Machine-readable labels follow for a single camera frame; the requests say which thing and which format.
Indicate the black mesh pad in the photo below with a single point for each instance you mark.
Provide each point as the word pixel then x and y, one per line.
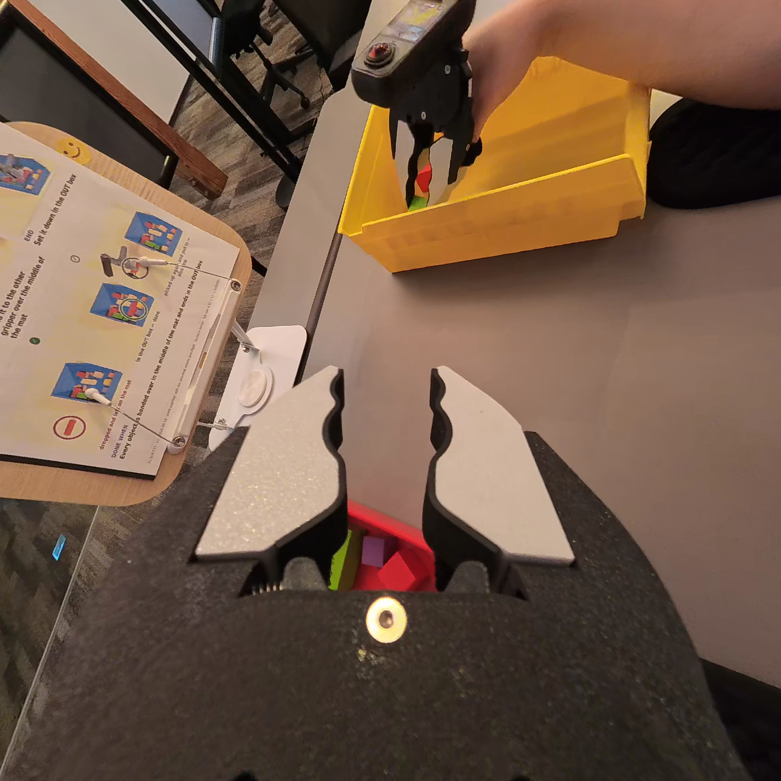
pixel 714 158

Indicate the black metal frame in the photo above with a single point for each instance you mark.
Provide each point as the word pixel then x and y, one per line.
pixel 244 104

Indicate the clear stand bracket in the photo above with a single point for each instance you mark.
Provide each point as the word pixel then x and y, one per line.
pixel 253 387

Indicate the person's right forearm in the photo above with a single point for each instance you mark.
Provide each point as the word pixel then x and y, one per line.
pixel 671 42

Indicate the red wooden block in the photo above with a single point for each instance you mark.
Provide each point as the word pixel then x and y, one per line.
pixel 425 176

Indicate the long green wooden block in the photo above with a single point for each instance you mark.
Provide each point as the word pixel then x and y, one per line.
pixel 345 561

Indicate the purple wooden block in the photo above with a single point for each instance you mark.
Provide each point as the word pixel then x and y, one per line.
pixel 373 551

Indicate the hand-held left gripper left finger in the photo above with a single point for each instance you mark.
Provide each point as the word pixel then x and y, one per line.
pixel 274 482

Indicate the red wooden cube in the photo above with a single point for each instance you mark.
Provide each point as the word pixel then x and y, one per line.
pixel 402 573

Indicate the white paper holder bar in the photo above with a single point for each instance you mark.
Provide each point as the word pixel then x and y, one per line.
pixel 207 366

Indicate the black office chair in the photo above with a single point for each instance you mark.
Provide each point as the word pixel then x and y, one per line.
pixel 329 30

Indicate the yellow smiley sticker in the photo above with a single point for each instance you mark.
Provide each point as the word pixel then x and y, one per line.
pixel 73 151

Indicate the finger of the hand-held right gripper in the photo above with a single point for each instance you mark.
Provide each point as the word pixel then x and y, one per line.
pixel 404 158
pixel 451 174

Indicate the red plastic bin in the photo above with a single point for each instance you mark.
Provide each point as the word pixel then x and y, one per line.
pixel 378 518

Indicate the yellow plastic bin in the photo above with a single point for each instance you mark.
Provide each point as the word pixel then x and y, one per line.
pixel 549 213

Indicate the wooden beam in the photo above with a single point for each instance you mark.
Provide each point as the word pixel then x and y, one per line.
pixel 122 104

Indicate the person's right hand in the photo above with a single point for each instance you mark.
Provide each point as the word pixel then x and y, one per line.
pixel 506 55

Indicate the black framed panel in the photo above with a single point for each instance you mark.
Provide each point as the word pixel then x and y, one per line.
pixel 61 104

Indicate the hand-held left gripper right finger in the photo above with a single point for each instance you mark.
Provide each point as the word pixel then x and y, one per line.
pixel 497 488

